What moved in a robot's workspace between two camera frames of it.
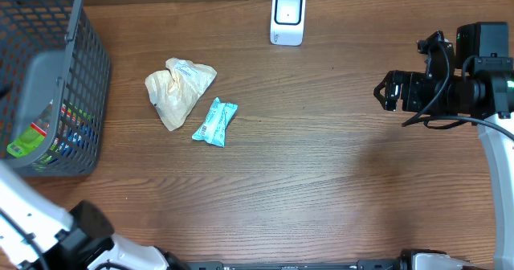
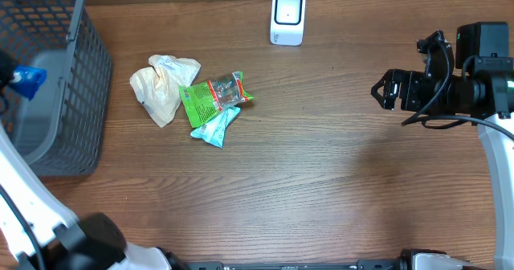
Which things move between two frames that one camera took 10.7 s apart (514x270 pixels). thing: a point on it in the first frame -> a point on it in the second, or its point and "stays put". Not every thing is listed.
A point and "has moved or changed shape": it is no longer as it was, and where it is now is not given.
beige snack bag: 173,92 has moved or changed shape
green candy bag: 29,140 -> 203,100
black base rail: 292,264 stays put
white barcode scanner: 287,18 stays put
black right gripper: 410,80 stays put
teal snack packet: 213,128 stays put
